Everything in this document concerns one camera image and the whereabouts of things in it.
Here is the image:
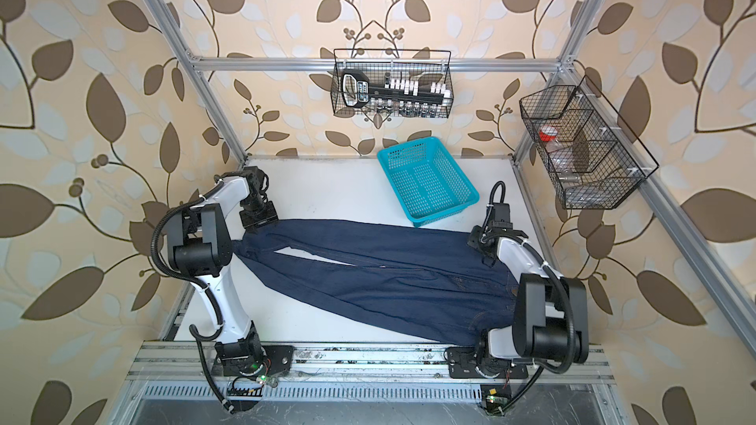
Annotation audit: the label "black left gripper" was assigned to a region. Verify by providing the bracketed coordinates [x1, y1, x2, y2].
[239, 197, 280, 232]

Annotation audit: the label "dark blue denim trousers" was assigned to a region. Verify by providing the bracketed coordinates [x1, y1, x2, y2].
[233, 220, 519, 347]

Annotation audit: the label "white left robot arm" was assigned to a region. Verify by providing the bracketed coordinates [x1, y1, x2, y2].
[150, 166, 278, 377]

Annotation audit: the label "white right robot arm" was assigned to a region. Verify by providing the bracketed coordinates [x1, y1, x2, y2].
[468, 181, 590, 378]

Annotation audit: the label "teal plastic basket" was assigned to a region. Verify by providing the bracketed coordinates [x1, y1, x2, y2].
[377, 137, 480, 227]

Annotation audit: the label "red capped bottle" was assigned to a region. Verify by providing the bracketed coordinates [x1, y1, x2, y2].
[539, 125, 561, 153]

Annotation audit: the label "black wire basket right wall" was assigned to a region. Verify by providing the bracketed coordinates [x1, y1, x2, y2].
[519, 76, 660, 210]

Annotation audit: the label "black wire basket wall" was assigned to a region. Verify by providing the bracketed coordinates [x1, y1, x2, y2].
[519, 76, 660, 210]
[330, 46, 454, 119]

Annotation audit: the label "aluminium frame back crossbar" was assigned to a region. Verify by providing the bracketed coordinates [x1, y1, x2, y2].
[191, 57, 562, 74]

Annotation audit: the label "black wire basket back wall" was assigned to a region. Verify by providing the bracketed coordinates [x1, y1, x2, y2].
[330, 46, 454, 119]

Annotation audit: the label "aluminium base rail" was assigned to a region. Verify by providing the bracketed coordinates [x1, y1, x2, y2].
[126, 340, 615, 405]

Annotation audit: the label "aluminium frame post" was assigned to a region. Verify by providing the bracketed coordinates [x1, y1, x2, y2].
[143, 0, 247, 167]

